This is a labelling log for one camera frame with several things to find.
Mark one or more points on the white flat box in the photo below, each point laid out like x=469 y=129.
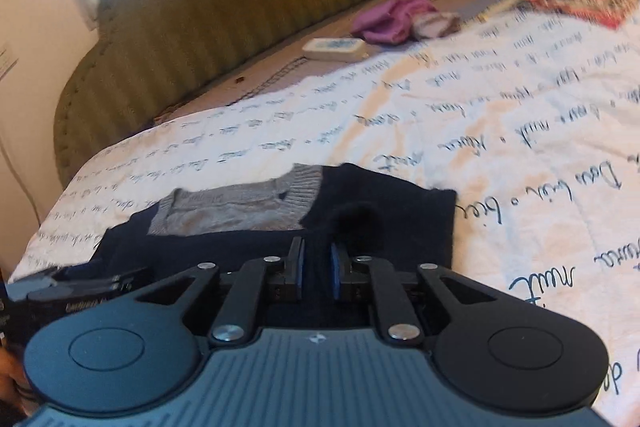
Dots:
x=334 y=48

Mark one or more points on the red floral cloth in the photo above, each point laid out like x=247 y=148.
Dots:
x=575 y=4

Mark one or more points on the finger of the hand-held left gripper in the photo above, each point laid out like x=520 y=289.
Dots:
x=105 y=279

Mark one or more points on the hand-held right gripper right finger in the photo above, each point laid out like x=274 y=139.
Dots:
x=336 y=274

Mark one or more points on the white printed blanket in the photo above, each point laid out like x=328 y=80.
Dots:
x=450 y=107

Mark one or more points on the grey striped cloth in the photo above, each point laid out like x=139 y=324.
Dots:
x=436 y=25

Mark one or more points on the person's left hand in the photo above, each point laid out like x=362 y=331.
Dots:
x=10 y=372

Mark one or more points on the grey sock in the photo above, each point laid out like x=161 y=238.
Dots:
x=400 y=217

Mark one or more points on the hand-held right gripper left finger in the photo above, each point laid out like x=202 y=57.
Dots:
x=298 y=274

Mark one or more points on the purple cloth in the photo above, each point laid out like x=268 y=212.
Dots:
x=390 y=19

